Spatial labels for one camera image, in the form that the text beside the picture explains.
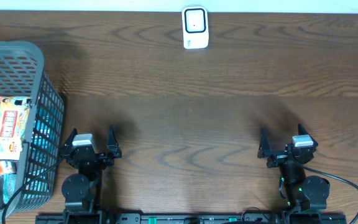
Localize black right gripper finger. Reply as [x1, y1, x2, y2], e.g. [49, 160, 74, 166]
[298, 123, 315, 145]
[259, 128, 270, 152]

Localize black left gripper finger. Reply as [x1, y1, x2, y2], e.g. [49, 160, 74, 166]
[62, 128, 78, 148]
[107, 125, 119, 152]

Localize teal mouthwash bottle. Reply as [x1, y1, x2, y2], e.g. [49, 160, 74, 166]
[26, 105, 58, 194]

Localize wet wipes pack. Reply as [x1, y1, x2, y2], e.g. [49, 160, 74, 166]
[0, 96, 32, 161]

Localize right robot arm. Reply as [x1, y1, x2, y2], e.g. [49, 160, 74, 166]
[257, 124, 330, 223]

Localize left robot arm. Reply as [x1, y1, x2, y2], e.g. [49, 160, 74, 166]
[59, 126, 122, 223]

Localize white barcode scanner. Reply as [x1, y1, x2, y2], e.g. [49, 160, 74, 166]
[181, 6, 209, 49]

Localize grey plastic basket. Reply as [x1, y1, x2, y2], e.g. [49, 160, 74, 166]
[0, 41, 65, 221]

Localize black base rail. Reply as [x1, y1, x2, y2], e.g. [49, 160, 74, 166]
[35, 211, 347, 224]

